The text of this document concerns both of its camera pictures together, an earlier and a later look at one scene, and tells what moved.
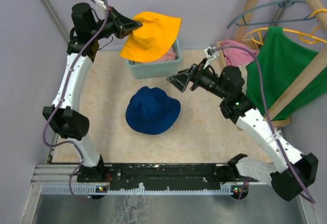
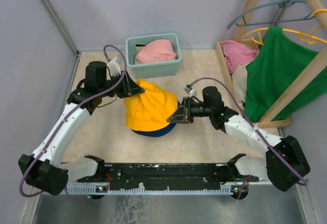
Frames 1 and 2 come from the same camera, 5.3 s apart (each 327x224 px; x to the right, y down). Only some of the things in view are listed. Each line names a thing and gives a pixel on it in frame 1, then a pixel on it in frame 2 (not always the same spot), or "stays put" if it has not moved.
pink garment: [236, 57] stays put
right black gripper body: [201, 76] → [195, 109]
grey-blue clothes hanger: [286, 4] stays put
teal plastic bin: [157, 69] stays put
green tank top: [282, 60] stays put
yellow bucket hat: [153, 39] → [149, 110]
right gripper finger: [181, 79] → [181, 115]
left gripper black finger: [125, 25] → [133, 88]
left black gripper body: [111, 26] → [121, 90]
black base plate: [153, 175] stays put
